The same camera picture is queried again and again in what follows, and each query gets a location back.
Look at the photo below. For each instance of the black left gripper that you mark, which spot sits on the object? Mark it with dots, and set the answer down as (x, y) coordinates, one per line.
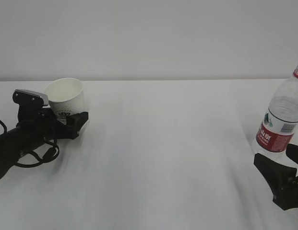
(36, 123)

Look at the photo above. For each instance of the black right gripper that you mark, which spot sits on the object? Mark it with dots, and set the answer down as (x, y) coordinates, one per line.
(281, 179)

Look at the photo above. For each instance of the white paper coffee cup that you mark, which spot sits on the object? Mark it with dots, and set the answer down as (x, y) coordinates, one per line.
(65, 97)

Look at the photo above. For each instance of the clear plastic water bottle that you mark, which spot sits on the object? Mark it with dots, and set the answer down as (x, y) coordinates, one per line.
(280, 121)

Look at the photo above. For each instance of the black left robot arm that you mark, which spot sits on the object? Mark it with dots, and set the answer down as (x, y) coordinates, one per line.
(34, 141)

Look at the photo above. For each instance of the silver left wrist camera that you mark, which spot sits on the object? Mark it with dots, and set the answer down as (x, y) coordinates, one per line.
(28, 98)

